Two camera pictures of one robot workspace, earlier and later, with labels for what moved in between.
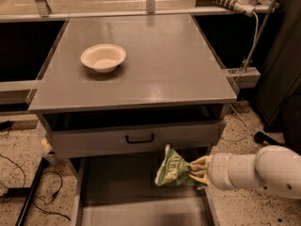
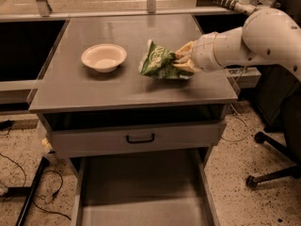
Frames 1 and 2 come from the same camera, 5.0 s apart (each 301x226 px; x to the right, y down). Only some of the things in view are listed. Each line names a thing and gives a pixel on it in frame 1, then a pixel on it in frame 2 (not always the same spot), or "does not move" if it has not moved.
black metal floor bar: [23, 211] does not move
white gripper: [220, 170] to [203, 55]
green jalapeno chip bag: [175, 170] to [158, 61]
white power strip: [241, 5] does not move
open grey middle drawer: [121, 191] does not move
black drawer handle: [140, 141] does not move
